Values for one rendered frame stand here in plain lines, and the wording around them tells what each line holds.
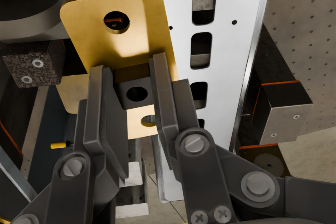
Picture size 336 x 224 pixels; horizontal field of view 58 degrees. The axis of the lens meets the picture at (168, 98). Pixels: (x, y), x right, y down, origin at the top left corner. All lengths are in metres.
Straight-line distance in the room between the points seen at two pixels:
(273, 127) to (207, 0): 0.30
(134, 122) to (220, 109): 0.44
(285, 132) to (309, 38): 0.39
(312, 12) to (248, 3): 0.48
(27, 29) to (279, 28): 0.76
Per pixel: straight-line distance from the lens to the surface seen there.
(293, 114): 0.62
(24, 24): 0.23
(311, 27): 0.95
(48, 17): 0.23
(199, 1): 0.45
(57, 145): 0.65
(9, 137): 0.50
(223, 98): 0.57
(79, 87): 0.41
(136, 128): 0.16
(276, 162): 0.83
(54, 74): 0.37
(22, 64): 0.37
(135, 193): 0.77
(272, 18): 0.88
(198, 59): 0.51
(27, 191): 0.48
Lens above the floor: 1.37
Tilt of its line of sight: 43 degrees down
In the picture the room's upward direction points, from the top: 172 degrees clockwise
